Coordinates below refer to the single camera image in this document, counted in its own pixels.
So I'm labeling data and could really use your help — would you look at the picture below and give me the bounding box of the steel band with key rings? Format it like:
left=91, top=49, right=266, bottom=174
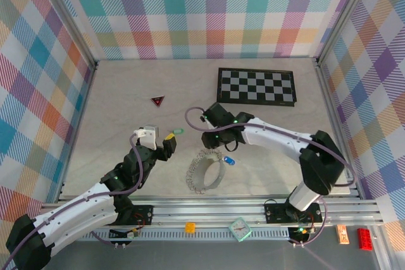
left=185, top=148, right=227, bottom=195

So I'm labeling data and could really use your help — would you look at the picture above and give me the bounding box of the black grey chessboard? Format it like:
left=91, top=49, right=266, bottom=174
left=216, top=67, right=298, bottom=108

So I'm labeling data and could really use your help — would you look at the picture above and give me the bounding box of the small circuit board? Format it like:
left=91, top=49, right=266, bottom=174
left=287, top=225, right=317, bottom=243
left=109, top=227, right=140, bottom=240

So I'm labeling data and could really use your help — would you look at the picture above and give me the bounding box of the teal square clock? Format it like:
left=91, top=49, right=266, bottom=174
left=228, top=216, right=252, bottom=242

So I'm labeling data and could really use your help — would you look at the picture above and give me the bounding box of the orange wooden block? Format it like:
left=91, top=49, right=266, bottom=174
left=335, top=224, right=350, bottom=245

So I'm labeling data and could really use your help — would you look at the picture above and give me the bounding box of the red toy brick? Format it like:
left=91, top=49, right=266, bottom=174
left=357, top=228, right=375, bottom=250

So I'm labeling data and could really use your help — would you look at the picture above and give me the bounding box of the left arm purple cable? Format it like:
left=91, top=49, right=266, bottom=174
left=0, top=133, right=145, bottom=267

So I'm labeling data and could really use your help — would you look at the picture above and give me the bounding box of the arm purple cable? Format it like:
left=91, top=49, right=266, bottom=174
left=0, top=133, right=145, bottom=267
left=185, top=107, right=357, bottom=248

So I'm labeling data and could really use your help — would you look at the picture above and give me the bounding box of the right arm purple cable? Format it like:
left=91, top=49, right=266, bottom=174
left=185, top=107, right=357, bottom=248

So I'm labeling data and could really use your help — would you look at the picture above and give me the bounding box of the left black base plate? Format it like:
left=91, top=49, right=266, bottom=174
left=126, top=205, right=154, bottom=226

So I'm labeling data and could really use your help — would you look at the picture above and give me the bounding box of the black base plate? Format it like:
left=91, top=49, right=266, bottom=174
left=126, top=205, right=154, bottom=226
left=264, top=202, right=323, bottom=225

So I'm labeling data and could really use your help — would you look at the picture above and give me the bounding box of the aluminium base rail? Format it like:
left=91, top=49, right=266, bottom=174
left=40, top=199, right=385, bottom=227

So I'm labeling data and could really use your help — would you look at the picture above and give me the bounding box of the aluminium side rail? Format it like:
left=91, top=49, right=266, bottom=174
left=315, top=59, right=365, bottom=201
left=58, top=61, right=99, bottom=201

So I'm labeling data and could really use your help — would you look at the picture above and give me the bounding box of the grey slotted cable duct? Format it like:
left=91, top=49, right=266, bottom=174
left=75, top=228, right=292, bottom=242

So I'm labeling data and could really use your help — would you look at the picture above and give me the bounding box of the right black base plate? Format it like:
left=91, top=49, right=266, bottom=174
left=264, top=202, right=323, bottom=225

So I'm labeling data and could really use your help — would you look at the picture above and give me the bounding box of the aluminium frame post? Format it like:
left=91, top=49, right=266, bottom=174
left=315, top=0, right=382, bottom=67
left=33, top=0, right=99, bottom=70

